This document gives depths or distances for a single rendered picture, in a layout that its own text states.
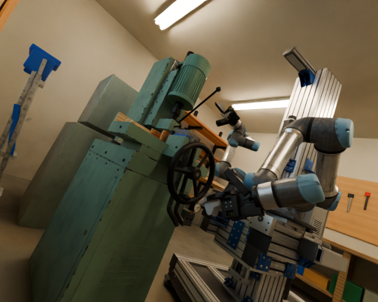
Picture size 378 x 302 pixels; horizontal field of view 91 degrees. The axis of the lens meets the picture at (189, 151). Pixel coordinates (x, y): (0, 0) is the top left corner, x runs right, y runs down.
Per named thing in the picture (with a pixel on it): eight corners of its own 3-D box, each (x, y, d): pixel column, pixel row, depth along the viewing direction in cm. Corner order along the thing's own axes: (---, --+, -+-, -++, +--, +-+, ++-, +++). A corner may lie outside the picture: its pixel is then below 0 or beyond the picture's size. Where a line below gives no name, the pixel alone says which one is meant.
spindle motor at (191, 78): (179, 94, 103) (200, 49, 109) (161, 96, 116) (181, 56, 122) (198, 111, 115) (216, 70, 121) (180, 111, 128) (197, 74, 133)
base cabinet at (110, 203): (34, 350, 66) (125, 168, 79) (27, 258, 108) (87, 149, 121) (137, 323, 96) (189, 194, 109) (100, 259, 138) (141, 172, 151)
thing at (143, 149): (138, 151, 83) (142, 144, 84) (119, 145, 98) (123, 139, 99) (192, 178, 109) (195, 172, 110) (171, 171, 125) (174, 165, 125)
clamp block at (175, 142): (177, 152, 86) (185, 135, 88) (161, 148, 96) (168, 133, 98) (197, 163, 96) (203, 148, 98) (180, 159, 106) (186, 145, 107)
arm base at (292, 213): (282, 215, 116) (287, 200, 118) (307, 224, 103) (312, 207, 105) (267, 208, 110) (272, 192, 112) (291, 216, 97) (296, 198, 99)
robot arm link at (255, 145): (252, 148, 183) (255, 155, 136) (241, 144, 185) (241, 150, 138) (256, 137, 180) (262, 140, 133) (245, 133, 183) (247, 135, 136)
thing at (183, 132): (185, 136, 89) (190, 126, 90) (171, 135, 97) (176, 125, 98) (201, 148, 98) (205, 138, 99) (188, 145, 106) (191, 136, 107)
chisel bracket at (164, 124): (166, 131, 106) (172, 118, 107) (153, 129, 116) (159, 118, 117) (175, 137, 111) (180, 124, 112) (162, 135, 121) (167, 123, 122)
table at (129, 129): (134, 135, 70) (141, 121, 71) (106, 130, 92) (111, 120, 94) (218, 182, 111) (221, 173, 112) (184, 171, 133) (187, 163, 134)
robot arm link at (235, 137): (242, 147, 136) (247, 134, 138) (228, 142, 138) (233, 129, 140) (241, 150, 143) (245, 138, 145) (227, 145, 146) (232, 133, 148)
